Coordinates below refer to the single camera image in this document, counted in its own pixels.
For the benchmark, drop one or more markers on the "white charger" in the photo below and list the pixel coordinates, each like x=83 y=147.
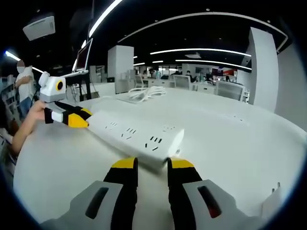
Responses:
x=272 y=206

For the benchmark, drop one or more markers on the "black laptop stand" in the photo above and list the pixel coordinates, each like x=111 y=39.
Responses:
x=88 y=88

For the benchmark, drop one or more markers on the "white power strip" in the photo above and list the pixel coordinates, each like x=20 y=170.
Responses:
x=139 y=146

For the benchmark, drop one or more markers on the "person's left hand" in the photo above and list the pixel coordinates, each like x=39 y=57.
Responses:
x=37 y=112

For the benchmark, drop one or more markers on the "dark hanging ceiling panel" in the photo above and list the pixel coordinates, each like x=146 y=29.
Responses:
x=80 y=26

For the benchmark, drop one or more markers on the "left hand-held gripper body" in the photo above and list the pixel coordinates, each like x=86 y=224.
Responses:
x=50 y=89

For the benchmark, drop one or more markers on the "white storage shelf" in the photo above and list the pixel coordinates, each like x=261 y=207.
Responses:
x=9 y=100

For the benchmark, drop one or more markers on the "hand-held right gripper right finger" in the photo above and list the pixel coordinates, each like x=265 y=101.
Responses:
x=225 y=208

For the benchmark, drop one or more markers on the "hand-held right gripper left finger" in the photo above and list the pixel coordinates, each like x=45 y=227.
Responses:
x=79 y=206

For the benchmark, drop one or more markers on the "white ceiling air conditioner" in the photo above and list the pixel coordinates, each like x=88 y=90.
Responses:
x=39 y=28

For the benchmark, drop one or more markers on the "grey mesh office chair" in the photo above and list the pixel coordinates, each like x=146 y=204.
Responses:
x=181 y=82
x=229 y=90
x=139 y=81

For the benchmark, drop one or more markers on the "long ceiling light strip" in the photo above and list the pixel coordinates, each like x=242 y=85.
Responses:
x=103 y=18

